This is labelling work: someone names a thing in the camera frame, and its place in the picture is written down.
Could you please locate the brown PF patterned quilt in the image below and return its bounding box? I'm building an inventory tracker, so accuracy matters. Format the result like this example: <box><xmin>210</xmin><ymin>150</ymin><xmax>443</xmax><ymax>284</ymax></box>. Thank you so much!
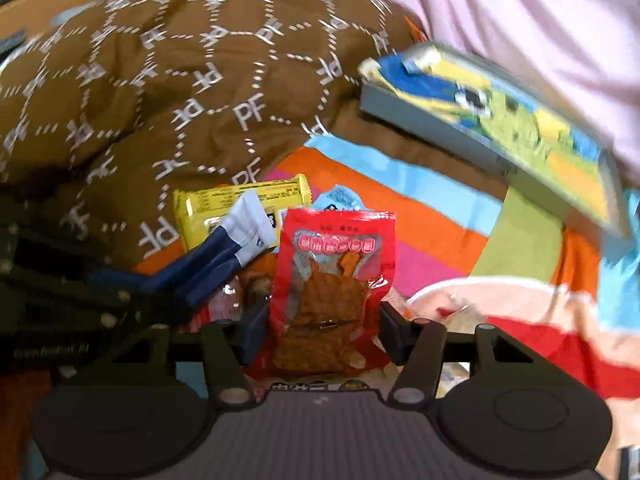
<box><xmin>0</xmin><ymin>0</ymin><xmax>426</xmax><ymax>281</ymax></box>

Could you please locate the colourful cartoon bed sheet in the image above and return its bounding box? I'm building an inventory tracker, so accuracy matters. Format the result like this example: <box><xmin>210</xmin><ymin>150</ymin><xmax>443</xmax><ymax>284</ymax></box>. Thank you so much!
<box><xmin>136</xmin><ymin>106</ymin><xmax>639</xmax><ymax>478</ymax></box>

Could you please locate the yellow snack packet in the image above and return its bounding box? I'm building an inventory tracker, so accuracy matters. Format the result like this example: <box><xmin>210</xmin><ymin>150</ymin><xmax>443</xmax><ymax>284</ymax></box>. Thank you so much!
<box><xmin>172</xmin><ymin>173</ymin><xmax>314</xmax><ymax>253</ymax></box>

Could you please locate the pink hanging curtain cloth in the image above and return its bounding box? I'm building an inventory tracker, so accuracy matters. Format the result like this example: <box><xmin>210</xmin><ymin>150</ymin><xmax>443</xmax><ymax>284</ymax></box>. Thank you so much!
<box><xmin>390</xmin><ymin>0</ymin><xmax>639</xmax><ymax>182</ymax></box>

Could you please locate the blue sausage snack packet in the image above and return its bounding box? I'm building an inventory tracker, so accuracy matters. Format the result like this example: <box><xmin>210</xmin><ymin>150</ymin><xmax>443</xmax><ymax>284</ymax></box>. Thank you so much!
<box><xmin>311</xmin><ymin>184</ymin><xmax>366</xmax><ymax>211</ymax></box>

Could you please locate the white navy sachet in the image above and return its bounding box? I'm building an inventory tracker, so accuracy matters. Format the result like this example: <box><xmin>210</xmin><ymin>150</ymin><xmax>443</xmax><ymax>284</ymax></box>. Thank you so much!
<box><xmin>140</xmin><ymin>188</ymin><xmax>278</xmax><ymax>308</ymax></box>

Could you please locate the clear packet of braised eggs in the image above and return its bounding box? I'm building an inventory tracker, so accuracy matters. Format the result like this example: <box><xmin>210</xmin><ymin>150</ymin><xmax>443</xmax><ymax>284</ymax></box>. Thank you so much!
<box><xmin>193</xmin><ymin>252</ymin><xmax>277</xmax><ymax>326</ymax></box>

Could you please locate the red meat snack packet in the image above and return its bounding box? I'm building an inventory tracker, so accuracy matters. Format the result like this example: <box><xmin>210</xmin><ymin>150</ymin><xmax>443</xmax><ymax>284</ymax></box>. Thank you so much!
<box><xmin>247</xmin><ymin>208</ymin><xmax>396</xmax><ymax>379</ymax></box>

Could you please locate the grey tray with cartoon liner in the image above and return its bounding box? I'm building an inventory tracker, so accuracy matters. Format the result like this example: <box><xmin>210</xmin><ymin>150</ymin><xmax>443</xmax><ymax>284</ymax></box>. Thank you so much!
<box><xmin>358</xmin><ymin>42</ymin><xmax>631</xmax><ymax>243</ymax></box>

